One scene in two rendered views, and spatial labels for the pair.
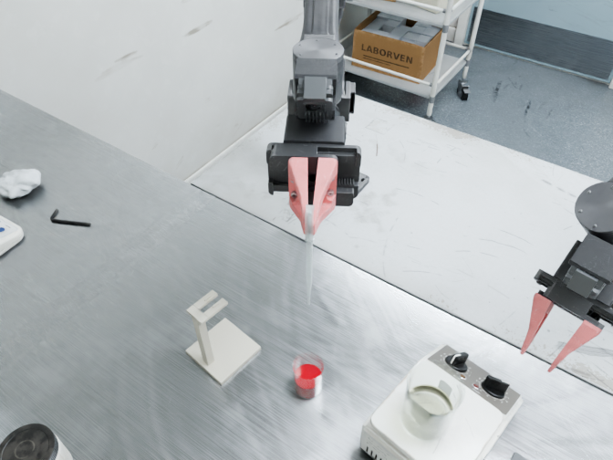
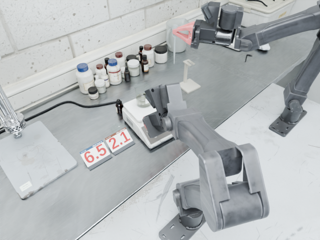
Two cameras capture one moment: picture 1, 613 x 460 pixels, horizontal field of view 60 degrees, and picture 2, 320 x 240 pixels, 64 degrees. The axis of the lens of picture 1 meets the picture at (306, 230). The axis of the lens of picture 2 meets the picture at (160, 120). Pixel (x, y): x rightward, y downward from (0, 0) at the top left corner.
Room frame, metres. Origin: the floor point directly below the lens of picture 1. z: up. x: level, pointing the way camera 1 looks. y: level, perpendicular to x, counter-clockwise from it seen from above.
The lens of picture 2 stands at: (0.50, -0.87, 1.63)
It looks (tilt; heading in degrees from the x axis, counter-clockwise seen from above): 44 degrees down; 102
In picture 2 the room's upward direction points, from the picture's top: straight up
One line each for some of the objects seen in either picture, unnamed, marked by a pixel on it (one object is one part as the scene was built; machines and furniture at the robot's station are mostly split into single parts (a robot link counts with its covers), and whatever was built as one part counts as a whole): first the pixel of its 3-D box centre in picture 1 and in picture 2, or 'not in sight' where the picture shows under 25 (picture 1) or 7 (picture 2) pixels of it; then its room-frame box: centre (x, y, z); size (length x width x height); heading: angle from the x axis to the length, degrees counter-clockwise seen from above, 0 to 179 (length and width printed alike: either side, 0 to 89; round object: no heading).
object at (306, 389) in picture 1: (307, 376); not in sight; (0.37, 0.00, 0.93); 0.04 x 0.04 x 0.06
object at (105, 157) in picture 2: not in sight; (95, 155); (0.17, -0.37, 0.92); 0.09 x 0.06 x 0.04; 52
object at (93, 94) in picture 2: not in sight; (93, 93); (0.02, -0.04, 0.92); 0.04 x 0.04 x 0.04
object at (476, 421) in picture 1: (436, 418); (143, 107); (0.29, -0.16, 0.98); 0.12 x 0.12 x 0.01; 47
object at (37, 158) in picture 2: not in sight; (32, 155); (-0.07, -0.40, 0.91); 0.30 x 0.20 x 0.01; 146
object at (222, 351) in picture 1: (218, 327); (189, 75); (0.43, 0.12, 0.96); 0.08 x 0.08 x 0.13; 48
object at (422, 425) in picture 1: (430, 405); (143, 95); (0.28, -0.14, 1.03); 0.07 x 0.06 x 0.08; 175
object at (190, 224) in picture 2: not in sight; (191, 213); (0.52, -0.52, 0.94); 0.20 x 0.07 x 0.08; 56
